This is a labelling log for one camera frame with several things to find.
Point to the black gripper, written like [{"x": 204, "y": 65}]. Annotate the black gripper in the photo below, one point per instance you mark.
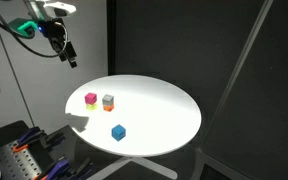
[{"x": 54, "y": 31}]

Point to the gray block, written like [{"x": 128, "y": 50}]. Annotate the gray block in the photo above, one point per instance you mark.
[{"x": 108, "y": 99}]

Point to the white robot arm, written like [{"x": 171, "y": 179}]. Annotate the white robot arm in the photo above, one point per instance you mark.
[{"x": 49, "y": 15}]

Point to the pink block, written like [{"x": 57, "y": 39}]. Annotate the pink block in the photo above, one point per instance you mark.
[{"x": 90, "y": 98}]

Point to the yellow-green block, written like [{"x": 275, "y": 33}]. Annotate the yellow-green block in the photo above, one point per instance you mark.
[{"x": 91, "y": 106}]

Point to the orange block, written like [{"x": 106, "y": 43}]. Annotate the orange block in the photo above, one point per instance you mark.
[{"x": 108, "y": 108}]

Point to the blue block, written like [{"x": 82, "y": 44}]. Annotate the blue block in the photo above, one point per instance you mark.
[{"x": 118, "y": 132}]

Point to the round white table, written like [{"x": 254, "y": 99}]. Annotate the round white table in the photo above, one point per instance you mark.
[{"x": 159, "y": 118}]

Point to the purple clamp upper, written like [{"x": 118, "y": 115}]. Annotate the purple clamp upper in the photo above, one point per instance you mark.
[{"x": 30, "y": 136}]

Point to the purple clamp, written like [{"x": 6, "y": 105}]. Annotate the purple clamp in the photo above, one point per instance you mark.
[
  {"x": 55, "y": 171},
  {"x": 30, "y": 136}
]

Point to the purple clamp lower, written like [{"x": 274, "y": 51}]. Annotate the purple clamp lower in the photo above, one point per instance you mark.
[{"x": 55, "y": 171}]

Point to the perforated metal board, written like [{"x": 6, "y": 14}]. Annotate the perforated metal board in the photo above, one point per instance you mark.
[{"x": 21, "y": 161}]

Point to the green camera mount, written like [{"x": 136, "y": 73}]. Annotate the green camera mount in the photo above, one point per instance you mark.
[{"x": 24, "y": 27}]

